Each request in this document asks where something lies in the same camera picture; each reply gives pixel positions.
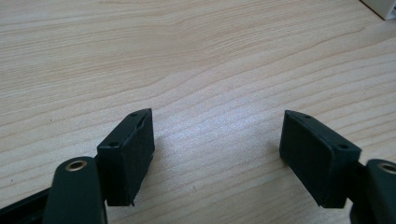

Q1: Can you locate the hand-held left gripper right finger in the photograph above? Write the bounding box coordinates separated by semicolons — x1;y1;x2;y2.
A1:
278;109;362;209

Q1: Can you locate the white drawer cabinet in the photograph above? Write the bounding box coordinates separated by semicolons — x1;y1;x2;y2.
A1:
360;0;396;21

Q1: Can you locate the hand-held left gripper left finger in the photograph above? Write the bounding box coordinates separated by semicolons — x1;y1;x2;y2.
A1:
96;107;156;207

